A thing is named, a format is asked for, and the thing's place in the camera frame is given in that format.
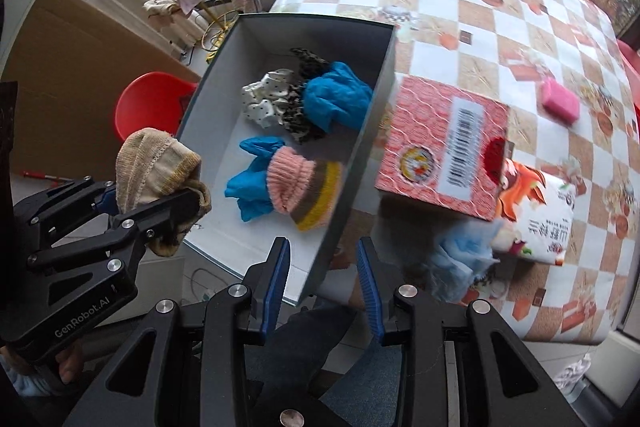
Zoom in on red plastic chair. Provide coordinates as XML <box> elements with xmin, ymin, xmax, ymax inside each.
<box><xmin>114</xmin><ymin>72</ymin><xmax>198</xmax><ymax>142</ymax></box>

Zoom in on brown cardboard sheet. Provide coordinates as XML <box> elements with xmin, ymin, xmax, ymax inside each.
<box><xmin>2</xmin><ymin>0</ymin><xmax>200</xmax><ymax>180</ymax></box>

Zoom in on white polka dot scrunchie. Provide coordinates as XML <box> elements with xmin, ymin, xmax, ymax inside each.
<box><xmin>241</xmin><ymin>68</ymin><xmax>299</xmax><ymax>129</ymax></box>

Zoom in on checkered printed tablecloth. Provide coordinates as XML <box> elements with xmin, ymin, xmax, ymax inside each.
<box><xmin>273</xmin><ymin>0</ymin><xmax>639</xmax><ymax>345</ymax></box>

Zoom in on person's left hand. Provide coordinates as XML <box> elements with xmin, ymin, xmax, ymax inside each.
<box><xmin>1</xmin><ymin>341</ymin><xmax>86</xmax><ymax>399</ymax></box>

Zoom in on grey cardboard storage box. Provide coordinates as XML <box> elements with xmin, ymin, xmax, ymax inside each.
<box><xmin>177</xmin><ymin>13</ymin><xmax>396</xmax><ymax>303</ymax></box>

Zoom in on white orange snack bag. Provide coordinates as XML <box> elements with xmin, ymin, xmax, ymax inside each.
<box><xmin>491</xmin><ymin>159</ymin><xmax>576</xmax><ymax>265</ymax></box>

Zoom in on gold wire rack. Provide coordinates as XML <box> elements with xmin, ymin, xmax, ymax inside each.
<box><xmin>180</xmin><ymin>0</ymin><xmax>233</xmax><ymax>27</ymax></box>

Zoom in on cream cloth on rack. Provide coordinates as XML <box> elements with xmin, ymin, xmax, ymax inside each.
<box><xmin>143</xmin><ymin>0</ymin><xmax>181</xmax><ymax>16</ymax></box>

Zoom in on yellow cloth in basket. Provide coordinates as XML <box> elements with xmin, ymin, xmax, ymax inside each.
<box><xmin>201</xmin><ymin>23</ymin><xmax>232</xmax><ymax>64</ymax></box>

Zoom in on beige knit sock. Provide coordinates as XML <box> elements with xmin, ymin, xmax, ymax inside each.
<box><xmin>115</xmin><ymin>128</ymin><xmax>212</xmax><ymax>246</ymax></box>

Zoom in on leopard print scrunchie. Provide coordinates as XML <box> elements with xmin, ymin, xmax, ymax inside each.
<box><xmin>281</xmin><ymin>48</ymin><xmax>330</xmax><ymax>144</ymax></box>

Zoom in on pink brown yellow knit sock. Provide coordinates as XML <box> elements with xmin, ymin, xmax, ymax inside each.
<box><xmin>266</xmin><ymin>146</ymin><xmax>343</xmax><ymax>232</ymax></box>

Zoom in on light blue fluffy cloth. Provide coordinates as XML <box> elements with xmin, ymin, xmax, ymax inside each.
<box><xmin>424</xmin><ymin>219</ymin><xmax>502</xmax><ymax>303</ymax></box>

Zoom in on red patterned carton box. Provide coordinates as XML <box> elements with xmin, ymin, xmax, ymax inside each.
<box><xmin>375</xmin><ymin>76</ymin><xmax>510</xmax><ymax>221</ymax></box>

